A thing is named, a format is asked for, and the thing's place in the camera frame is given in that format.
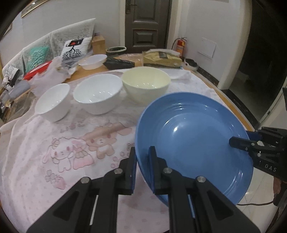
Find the shallow white bowl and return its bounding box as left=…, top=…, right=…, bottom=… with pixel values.
left=78, top=54, right=108, bottom=70

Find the wooden box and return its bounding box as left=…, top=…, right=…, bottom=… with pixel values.
left=92, top=35, right=106, bottom=55

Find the black packet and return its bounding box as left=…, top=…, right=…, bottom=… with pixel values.
left=103, top=57, right=135, bottom=69

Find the cream bowl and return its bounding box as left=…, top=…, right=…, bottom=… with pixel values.
left=122, top=67, right=171, bottom=106

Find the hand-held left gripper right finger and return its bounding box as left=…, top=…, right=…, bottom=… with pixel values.
left=148, top=147, right=260, bottom=233

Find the teal cushion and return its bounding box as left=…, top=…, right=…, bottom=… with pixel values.
left=27, top=47, right=50, bottom=70

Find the tree print cushion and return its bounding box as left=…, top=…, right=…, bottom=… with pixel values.
left=62, top=37, right=93, bottom=61

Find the dark cable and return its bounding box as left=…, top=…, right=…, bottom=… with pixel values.
left=237, top=200, right=278, bottom=206

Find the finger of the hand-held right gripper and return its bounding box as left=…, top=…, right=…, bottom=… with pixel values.
left=247, top=127, right=283, bottom=142
left=229, top=136, right=265, bottom=155

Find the medium white bowl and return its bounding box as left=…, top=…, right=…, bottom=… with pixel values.
left=73, top=74, right=123, bottom=115

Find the pink cartoon printed tablecloth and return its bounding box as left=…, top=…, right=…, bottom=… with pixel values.
left=0, top=68, right=238, bottom=233

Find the clear plastic dish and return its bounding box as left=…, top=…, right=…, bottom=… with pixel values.
left=119, top=53, right=144, bottom=66

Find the red plastic item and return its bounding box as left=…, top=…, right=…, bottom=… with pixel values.
left=23, top=61, right=53, bottom=81

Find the red fire extinguisher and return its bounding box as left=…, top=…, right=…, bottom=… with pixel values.
left=172, top=37, right=187, bottom=57

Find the small white bowl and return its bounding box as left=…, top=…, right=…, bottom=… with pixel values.
left=34, top=83, right=70, bottom=122

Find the blue plate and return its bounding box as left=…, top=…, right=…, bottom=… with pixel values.
left=135, top=92, right=254, bottom=208

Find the dark panelled door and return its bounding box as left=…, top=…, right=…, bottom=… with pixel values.
left=124, top=0, right=172, bottom=55

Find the round bin with dark rim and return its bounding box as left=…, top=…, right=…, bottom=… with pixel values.
left=106, top=46, right=127, bottom=55

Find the black white patterned cushion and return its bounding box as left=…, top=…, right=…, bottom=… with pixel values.
left=0, top=64, right=21, bottom=91

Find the black and white floor bowl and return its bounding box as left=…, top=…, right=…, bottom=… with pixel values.
left=183, top=58, right=199, bottom=72

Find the white wall panel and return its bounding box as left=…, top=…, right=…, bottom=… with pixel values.
left=197, top=37, right=217, bottom=59

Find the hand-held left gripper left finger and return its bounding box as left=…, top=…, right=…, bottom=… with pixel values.
left=26, top=149, right=137, bottom=233

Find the sofa with grey cover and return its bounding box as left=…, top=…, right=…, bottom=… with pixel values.
left=0, top=18, right=96, bottom=90

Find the white plastic bag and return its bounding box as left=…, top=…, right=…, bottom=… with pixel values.
left=29, top=57, right=78, bottom=90

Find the gold tissue box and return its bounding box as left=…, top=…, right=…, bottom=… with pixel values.
left=143, top=50, right=183, bottom=68

